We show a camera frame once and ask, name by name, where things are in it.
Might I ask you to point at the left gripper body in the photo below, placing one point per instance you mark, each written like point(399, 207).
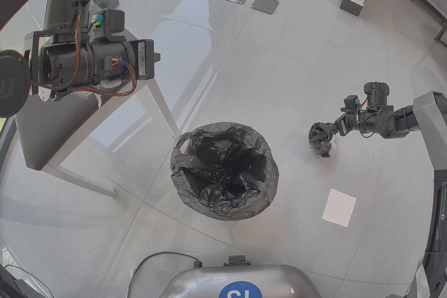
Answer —
point(111, 59)

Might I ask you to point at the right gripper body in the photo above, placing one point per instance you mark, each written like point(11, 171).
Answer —
point(352, 123)

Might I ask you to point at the black plastic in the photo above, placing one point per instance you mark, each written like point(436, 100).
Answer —
point(319, 141)

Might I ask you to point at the black plastic bag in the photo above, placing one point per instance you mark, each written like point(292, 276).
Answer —
point(244, 205)

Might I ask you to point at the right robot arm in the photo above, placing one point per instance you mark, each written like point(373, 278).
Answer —
point(427, 115)

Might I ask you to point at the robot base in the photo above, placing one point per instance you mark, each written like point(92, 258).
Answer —
point(209, 282)

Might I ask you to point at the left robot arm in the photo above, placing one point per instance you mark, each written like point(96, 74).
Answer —
point(66, 10)

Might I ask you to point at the dark grey white-legged chair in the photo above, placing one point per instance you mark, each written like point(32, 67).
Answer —
point(63, 136)

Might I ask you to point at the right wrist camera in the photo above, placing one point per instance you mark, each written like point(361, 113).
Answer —
point(350, 102)

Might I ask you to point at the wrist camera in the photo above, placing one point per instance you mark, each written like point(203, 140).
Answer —
point(114, 21)
point(350, 102)

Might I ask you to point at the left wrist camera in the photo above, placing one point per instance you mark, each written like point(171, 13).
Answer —
point(114, 21)

